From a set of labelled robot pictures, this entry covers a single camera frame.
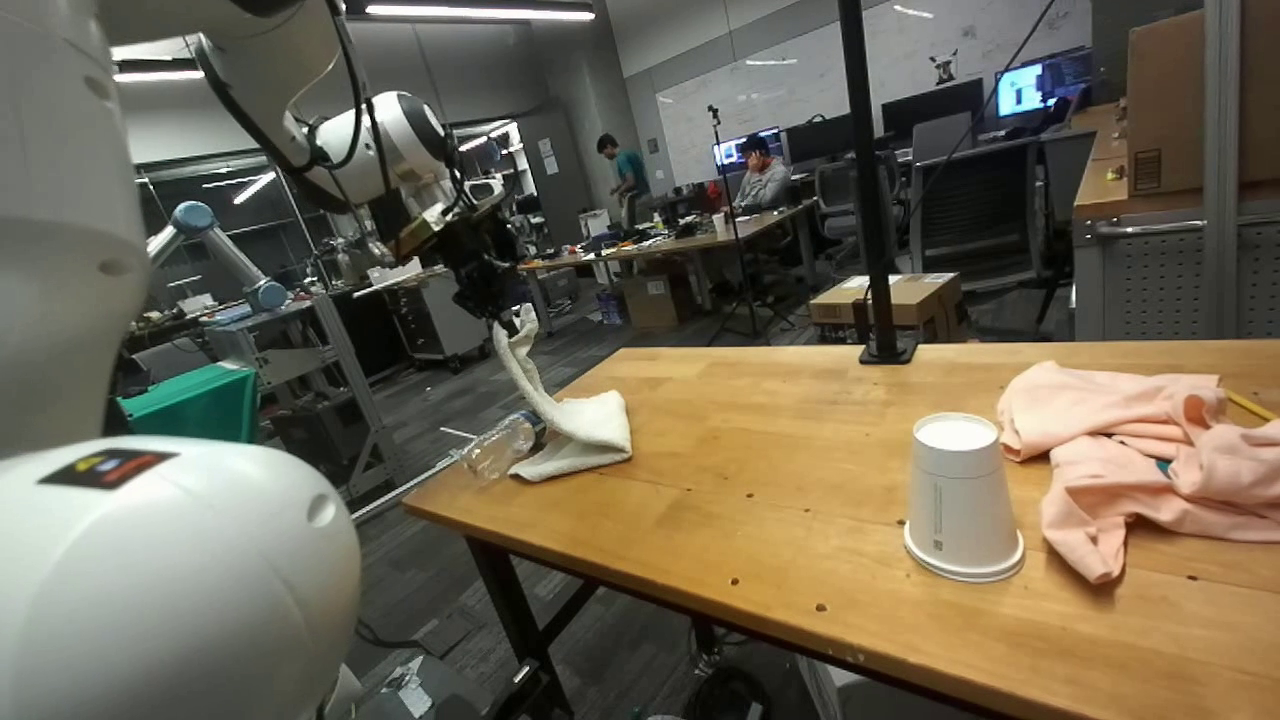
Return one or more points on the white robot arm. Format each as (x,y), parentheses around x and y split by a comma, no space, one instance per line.
(160,556)

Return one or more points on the computer monitor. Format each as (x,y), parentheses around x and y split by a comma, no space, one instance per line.
(1041,87)

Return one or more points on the wooden office desk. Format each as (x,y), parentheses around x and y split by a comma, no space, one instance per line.
(665,283)

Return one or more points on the black vertical pole stand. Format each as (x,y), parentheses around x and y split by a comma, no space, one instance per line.
(873,217)

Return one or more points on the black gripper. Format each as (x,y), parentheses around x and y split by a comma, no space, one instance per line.
(481,259)

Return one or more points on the pink crumpled cloth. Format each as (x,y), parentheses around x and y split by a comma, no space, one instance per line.
(1125,445)

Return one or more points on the white paper cup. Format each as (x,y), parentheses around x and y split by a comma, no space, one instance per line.
(961,519)

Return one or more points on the white cloth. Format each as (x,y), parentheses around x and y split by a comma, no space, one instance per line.
(576,429)

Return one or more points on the blue grey robot arm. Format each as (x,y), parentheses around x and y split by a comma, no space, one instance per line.
(222,260)

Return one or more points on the clear plastic water bottle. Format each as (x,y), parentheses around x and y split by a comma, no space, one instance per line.
(502,445)

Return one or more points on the seated person in white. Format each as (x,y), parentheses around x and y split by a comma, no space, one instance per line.
(767,176)

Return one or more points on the standing person in teal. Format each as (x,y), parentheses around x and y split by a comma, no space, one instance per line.
(631,172)

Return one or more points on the cardboard box on floor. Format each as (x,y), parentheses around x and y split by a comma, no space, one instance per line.
(927,301)

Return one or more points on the large cardboard box on counter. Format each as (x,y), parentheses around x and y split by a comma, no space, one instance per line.
(1167,101)

